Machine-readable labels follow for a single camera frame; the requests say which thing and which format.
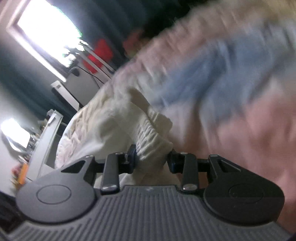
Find orange box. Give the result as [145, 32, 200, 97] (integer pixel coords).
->
[17, 163, 29, 185]

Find window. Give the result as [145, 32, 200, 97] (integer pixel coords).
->
[1, 1, 83, 83]

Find teal curtain right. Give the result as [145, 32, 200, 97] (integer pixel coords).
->
[50, 0, 165, 68]

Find teal curtain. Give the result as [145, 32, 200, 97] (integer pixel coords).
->
[50, 0, 165, 68]
[1, 47, 75, 123]

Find vanity mirror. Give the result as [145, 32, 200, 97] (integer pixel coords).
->
[1, 118, 31, 153]

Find white radiator panel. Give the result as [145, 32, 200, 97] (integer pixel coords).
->
[51, 71, 112, 112]

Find white dressing table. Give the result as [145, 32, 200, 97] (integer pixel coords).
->
[26, 110, 63, 182]

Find garment steamer stand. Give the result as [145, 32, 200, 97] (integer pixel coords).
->
[64, 40, 115, 79]

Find teal curtain left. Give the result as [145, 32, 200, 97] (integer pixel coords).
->
[1, 47, 75, 123]

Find white track pants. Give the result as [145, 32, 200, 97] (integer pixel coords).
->
[55, 86, 181, 186]

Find pink pastel bed quilt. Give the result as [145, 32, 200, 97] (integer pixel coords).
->
[112, 1, 295, 232]

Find pile of dark clothes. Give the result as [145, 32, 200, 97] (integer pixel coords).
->
[122, 2, 191, 58]

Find red bag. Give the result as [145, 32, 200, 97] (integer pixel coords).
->
[81, 39, 114, 74]

